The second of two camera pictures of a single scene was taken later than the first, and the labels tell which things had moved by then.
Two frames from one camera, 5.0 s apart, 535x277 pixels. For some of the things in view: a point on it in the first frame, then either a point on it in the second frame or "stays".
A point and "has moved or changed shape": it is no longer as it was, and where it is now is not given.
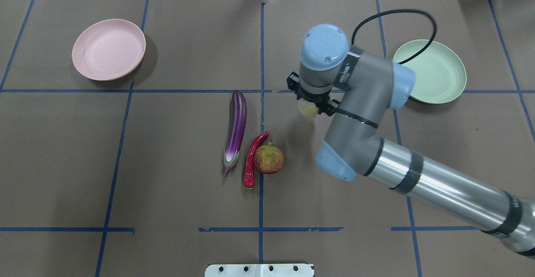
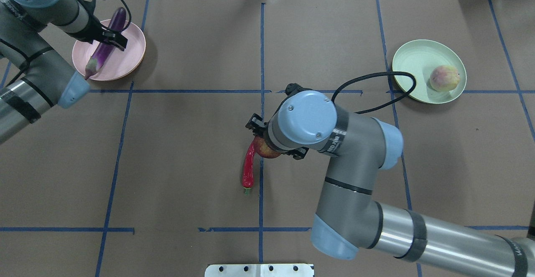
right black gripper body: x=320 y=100 to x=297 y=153
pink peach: x=309 y=109 has moved or changed shape
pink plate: x=108 y=49 stays
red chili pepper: x=249 y=173 stays
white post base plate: x=276 y=270 stays
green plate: x=440 y=72 stays
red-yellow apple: x=268 y=159 has moved or changed shape
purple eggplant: x=238 y=118 to x=97 y=60
